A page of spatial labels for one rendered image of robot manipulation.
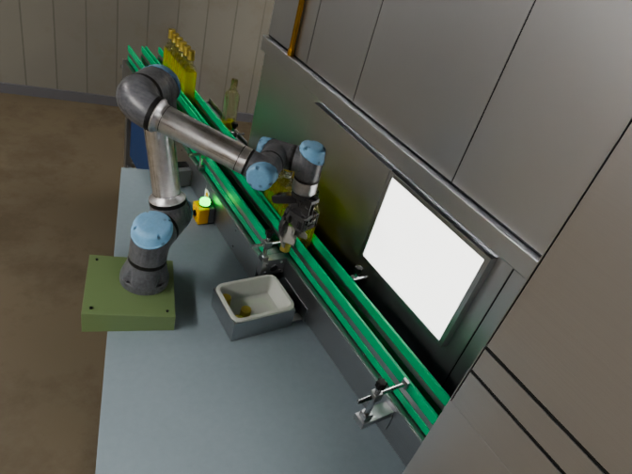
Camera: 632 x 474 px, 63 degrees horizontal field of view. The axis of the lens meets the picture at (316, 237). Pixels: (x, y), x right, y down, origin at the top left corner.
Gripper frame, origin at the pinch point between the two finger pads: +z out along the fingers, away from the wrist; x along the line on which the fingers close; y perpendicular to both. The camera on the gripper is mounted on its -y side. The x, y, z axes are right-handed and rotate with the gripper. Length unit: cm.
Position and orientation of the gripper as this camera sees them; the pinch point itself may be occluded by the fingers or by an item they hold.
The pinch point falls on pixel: (287, 241)
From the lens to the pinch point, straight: 165.6
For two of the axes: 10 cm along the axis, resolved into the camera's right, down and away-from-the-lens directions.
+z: -2.1, 8.0, 5.6
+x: 6.6, -3.1, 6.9
